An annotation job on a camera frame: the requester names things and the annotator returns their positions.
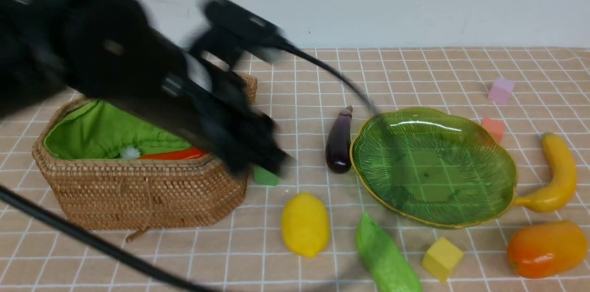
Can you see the woven rattan basket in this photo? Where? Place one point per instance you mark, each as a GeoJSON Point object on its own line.
{"type": "Point", "coordinates": [119, 194]}

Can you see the orange toy carrot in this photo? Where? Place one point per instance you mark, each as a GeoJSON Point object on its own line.
{"type": "Point", "coordinates": [186, 154]}

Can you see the green fabric basket lining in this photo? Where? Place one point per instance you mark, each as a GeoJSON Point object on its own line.
{"type": "Point", "coordinates": [98, 130]}

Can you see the purple toy eggplant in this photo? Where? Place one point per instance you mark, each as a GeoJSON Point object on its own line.
{"type": "Point", "coordinates": [338, 143]}

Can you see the yellow foam cube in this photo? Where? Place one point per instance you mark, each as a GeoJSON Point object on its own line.
{"type": "Point", "coordinates": [441, 259]}

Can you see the orange toy mango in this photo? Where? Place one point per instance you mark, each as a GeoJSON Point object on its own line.
{"type": "Point", "coordinates": [546, 249]}

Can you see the orange foam cube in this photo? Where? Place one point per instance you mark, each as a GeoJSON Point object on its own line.
{"type": "Point", "coordinates": [494, 127]}

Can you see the pink foam cube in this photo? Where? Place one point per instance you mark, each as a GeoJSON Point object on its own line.
{"type": "Point", "coordinates": [501, 91]}

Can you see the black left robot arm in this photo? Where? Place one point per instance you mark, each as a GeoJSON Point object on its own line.
{"type": "Point", "coordinates": [109, 50]}

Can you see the woven rattan basket lid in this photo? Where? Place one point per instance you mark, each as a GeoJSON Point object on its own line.
{"type": "Point", "coordinates": [251, 85]}

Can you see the yellow toy banana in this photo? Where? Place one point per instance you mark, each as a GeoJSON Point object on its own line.
{"type": "Point", "coordinates": [563, 184]}

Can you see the green foam cube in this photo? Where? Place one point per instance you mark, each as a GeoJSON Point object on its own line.
{"type": "Point", "coordinates": [264, 177]}

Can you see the yellow toy lemon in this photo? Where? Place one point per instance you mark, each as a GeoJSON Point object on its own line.
{"type": "Point", "coordinates": [305, 225]}

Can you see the green toy bitter gourd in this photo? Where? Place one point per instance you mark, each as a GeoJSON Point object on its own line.
{"type": "Point", "coordinates": [383, 260]}

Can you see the green glass leaf plate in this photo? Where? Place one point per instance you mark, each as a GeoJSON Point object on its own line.
{"type": "Point", "coordinates": [437, 169]}

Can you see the white pompom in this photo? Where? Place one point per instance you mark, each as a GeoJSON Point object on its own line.
{"type": "Point", "coordinates": [130, 153]}

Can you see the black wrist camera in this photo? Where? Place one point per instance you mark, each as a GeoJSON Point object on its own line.
{"type": "Point", "coordinates": [234, 31]}

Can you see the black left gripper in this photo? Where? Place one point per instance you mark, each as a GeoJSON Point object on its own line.
{"type": "Point", "coordinates": [219, 121]}

